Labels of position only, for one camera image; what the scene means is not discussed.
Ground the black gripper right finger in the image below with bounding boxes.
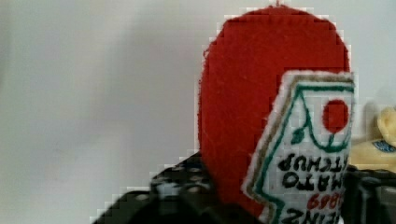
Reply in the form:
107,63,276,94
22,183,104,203
342,166,396,224

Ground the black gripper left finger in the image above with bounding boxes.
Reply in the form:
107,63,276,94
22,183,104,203
92,152,261,224

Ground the red plush ketchup bottle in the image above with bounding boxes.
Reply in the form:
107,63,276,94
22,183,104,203
198,6,354,224

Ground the peeled toy banana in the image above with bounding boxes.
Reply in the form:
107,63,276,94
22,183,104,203
349,107,396,172

